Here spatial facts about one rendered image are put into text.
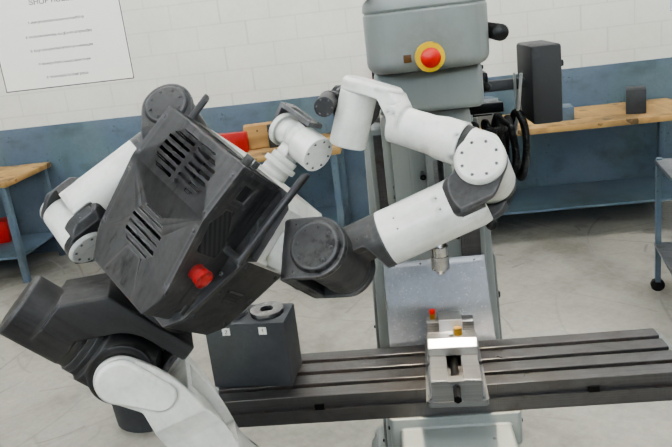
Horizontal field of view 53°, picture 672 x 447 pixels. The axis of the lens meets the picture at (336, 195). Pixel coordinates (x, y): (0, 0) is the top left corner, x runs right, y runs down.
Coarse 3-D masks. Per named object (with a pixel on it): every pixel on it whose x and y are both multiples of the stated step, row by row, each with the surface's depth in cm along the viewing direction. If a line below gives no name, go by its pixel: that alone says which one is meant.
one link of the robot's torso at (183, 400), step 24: (120, 360) 112; (192, 360) 132; (96, 384) 111; (120, 384) 112; (144, 384) 113; (168, 384) 115; (192, 384) 129; (144, 408) 114; (168, 408) 116; (192, 408) 118; (216, 408) 132; (168, 432) 118; (192, 432) 121; (216, 432) 123; (240, 432) 134
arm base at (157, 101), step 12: (168, 84) 125; (156, 96) 124; (168, 96) 123; (180, 96) 123; (144, 108) 123; (156, 108) 122; (180, 108) 121; (192, 108) 122; (144, 120) 122; (156, 120) 121; (144, 132) 121
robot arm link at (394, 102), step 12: (348, 84) 112; (360, 84) 111; (372, 84) 110; (384, 84) 113; (372, 96) 110; (384, 96) 109; (396, 96) 109; (384, 108) 109; (396, 108) 108; (408, 108) 110; (396, 120) 108; (396, 132) 109
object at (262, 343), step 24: (264, 312) 176; (288, 312) 178; (216, 336) 177; (240, 336) 176; (264, 336) 174; (288, 336) 176; (216, 360) 179; (240, 360) 178; (264, 360) 176; (288, 360) 175; (216, 384) 181; (240, 384) 180; (264, 384) 179; (288, 384) 177
